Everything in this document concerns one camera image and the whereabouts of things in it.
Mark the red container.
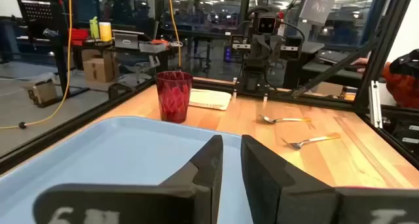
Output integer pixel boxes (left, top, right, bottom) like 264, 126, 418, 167
68, 28, 90, 47

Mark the small cardboard box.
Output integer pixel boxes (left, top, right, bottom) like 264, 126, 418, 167
316, 82, 344, 98

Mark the blue plastic tray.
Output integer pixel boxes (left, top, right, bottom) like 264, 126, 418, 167
0, 115, 255, 224

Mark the black work table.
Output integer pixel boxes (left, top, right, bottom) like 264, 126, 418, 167
70, 37, 179, 75

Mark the grey table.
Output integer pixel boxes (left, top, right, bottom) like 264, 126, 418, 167
283, 42, 367, 90

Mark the yellow extension cable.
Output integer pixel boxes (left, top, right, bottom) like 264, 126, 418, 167
0, 0, 73, 130
167, 0, 183, 69

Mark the black perforated panel stand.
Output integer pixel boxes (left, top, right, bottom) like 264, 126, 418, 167
8, 0, 90, 99

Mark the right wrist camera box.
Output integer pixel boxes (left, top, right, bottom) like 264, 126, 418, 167
257, 16, 280, 35

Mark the purple plastic cup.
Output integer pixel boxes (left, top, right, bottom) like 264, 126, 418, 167
155, 71, 194, 124

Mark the grey shallow bin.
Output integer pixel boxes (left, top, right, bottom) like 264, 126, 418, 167
139, 40, 168, 54

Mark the white paper sheet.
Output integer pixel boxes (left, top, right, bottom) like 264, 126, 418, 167
299, 0, 341, 25

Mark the person's hand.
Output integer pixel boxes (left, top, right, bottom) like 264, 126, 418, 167
350, 56, 370, 73

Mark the person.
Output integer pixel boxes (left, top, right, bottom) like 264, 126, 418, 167
350, 48, 419, 109

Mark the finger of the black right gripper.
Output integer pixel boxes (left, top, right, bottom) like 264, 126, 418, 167
270, 35, 282, 65
250, 37, 263, 66

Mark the metal spoon orange-tipped handle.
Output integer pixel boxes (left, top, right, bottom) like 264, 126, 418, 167
259, 114, 312, 124

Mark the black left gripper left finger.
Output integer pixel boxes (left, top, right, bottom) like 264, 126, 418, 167
32, 134, 224, 224

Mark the grey metal box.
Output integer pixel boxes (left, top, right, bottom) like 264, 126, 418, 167
113, 29, 142, 50

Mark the large cardboard box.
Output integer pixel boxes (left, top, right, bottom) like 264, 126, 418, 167
82, 50, 120, 83

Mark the silver aluminium bracket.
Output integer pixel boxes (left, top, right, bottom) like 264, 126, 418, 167
369, 81, 384, 129

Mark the green spray bottle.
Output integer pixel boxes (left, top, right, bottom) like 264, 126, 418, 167
89, 16, 100, 40

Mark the metal fork orange-tipped handle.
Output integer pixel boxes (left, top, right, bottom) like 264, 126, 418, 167
280, 132, 341, 151

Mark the yellow wipes canister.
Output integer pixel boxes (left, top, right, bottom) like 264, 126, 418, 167
98, 22, 113, 43

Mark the pale spiral notebook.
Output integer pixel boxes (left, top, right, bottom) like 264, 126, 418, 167
189, 88, 232, 111

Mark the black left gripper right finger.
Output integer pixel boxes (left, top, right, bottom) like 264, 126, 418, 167
241, 134, 419, 224

